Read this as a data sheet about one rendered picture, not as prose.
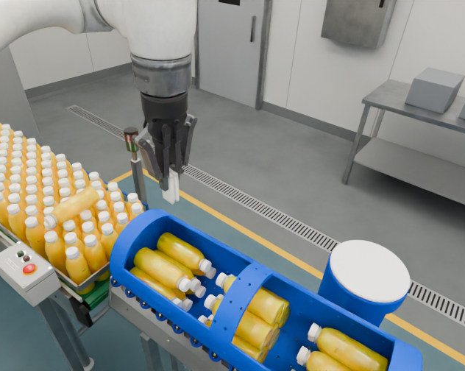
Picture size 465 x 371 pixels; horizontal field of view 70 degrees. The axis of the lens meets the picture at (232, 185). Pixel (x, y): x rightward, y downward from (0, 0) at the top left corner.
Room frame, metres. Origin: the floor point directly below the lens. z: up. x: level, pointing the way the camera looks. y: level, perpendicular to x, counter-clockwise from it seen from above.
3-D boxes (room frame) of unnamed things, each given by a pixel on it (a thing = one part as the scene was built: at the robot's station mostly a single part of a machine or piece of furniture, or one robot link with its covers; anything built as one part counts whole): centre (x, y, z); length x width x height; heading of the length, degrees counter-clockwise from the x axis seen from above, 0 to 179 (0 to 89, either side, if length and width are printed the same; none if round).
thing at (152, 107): (0.52, 0.12, 1.73); 0.08 x 0.07 x 0.09; 141
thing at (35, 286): (0.69, 0.68, 1.05); 0.20 x 0.10 x 0.10; 57
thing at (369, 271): (0.79, -0.51, 1.03); 0.28 x 0.28 x 0.01
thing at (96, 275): (0.87, 0.41, 0.96); 0.40 x 0.01 x 0.03; 147
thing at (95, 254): (0.81, 0.50, 0.99); 0.07 x 0.07 x 0.19
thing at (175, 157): (0.53, 0.11, 1.67); 0.04 x 0.01 x 0.11; 51
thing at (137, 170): (1.33, 0.47, 0.55); 0.04 x 0.04 x 1.10; 57
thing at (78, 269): (0.75, 0.54, 0.99); 0.07 x 0.07 x 0.19
